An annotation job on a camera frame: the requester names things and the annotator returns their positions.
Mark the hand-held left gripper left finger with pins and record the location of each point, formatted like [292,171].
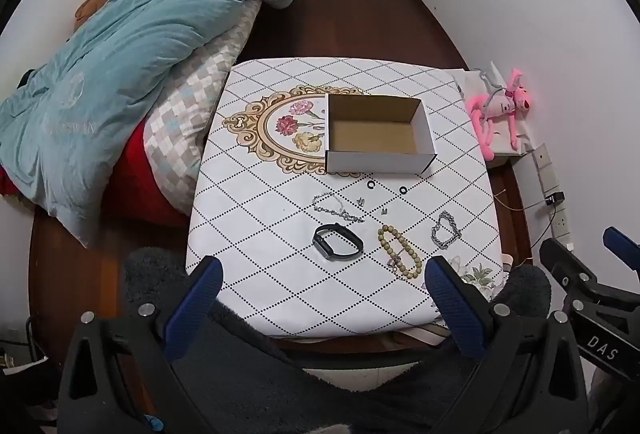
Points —
[195,304]

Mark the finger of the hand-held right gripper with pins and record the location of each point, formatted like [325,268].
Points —
[567,269]
[622,245]

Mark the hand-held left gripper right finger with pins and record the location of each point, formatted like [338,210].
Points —
[452,309]

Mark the black smart band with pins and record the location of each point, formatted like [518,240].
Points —
[326,248]

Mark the cardboard box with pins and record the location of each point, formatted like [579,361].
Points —
[380,162]

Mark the black plug charger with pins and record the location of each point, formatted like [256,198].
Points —
[555,198]

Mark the white diamond pattern tablecloth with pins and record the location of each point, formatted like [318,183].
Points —
[280,274]

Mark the person's dark fleece pants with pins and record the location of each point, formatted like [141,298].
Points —
[300,394]

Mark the red blanket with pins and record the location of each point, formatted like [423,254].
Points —
[135,179]

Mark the pink plush toy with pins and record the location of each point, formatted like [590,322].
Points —
[500,106]

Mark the checkered pillow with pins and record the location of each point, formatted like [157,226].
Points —
[200,113]

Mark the teal duvet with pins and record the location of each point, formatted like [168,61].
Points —
[125,63]

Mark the brown plush toy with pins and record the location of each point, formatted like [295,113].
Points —
[92,3]

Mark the white wall socket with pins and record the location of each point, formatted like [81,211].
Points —
[544,163]
[561,224]

